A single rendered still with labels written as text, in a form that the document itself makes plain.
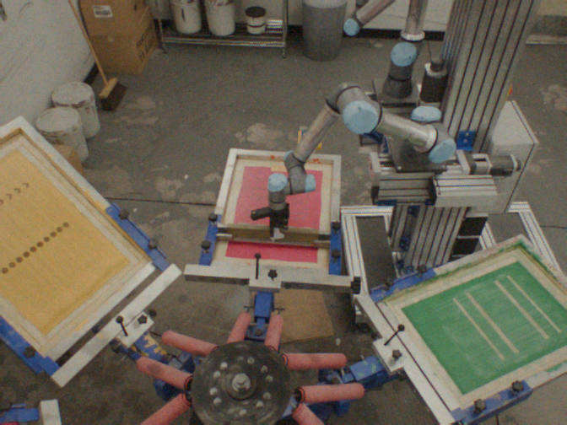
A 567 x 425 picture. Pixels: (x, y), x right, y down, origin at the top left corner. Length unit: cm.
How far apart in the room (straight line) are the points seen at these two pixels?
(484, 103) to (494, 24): 38
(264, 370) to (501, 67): 157
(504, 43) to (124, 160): 303
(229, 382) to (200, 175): 272
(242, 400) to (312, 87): 384
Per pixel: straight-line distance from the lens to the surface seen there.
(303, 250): 240
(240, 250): 240
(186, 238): 376
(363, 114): 195
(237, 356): 171
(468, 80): 246
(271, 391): 166
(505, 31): 239
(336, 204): 255
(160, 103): 502
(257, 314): 210
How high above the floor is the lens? 281
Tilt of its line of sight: 46 degrees down
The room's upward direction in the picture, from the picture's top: straight up
